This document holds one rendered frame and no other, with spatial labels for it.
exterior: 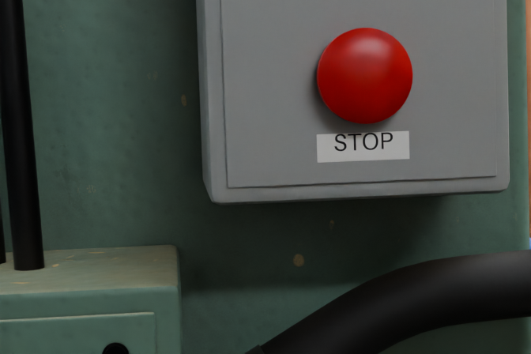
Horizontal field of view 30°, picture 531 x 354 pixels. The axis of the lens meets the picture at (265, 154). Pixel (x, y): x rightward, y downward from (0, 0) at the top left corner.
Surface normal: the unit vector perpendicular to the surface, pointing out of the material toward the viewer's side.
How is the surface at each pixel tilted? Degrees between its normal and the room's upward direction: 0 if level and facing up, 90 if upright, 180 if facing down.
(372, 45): 81
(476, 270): 52
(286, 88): 90
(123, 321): 90
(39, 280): 0
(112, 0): 90
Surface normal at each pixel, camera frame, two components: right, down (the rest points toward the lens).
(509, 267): 0.07, -0.56
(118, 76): 0.10, 0.06
